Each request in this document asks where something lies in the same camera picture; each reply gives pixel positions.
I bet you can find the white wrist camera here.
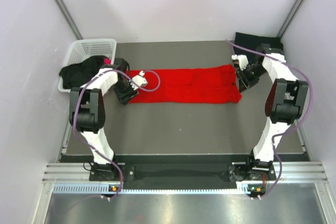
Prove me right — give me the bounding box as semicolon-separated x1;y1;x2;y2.
231;55;249;70
130;70;148;90

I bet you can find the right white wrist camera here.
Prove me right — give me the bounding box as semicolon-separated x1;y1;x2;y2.
231;55;249;70

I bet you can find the aluminium frame rail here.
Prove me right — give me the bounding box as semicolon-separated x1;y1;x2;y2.
42;162;328;183

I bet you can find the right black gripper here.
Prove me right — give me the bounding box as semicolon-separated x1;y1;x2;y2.
235;65;267;94

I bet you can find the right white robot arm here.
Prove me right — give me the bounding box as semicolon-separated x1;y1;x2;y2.
230;44;309;182

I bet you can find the white plastic laundry basket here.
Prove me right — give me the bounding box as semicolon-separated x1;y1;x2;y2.
58;38;117;93

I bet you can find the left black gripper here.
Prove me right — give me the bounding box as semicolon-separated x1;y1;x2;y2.
113;78;139;106

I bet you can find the grey slotted cable duct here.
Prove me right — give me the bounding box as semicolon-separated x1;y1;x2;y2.
52;183;266;195

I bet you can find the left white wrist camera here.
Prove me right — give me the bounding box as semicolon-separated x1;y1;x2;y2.
130;70;148;90

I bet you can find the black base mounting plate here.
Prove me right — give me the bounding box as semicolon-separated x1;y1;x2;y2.
88;162;278;189

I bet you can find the black t shirt in basket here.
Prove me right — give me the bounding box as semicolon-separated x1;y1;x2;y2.
59;56;107;89

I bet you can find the red t shirt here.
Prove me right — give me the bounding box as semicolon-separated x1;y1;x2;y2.
130;65;242;104

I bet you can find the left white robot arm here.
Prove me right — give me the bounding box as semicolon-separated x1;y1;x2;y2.
69;58;148;180

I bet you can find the folded black t shirt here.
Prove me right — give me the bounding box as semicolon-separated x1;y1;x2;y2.
234;32;283;50

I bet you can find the pink garment in basket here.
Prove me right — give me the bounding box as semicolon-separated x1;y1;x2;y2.
104;58;111;65

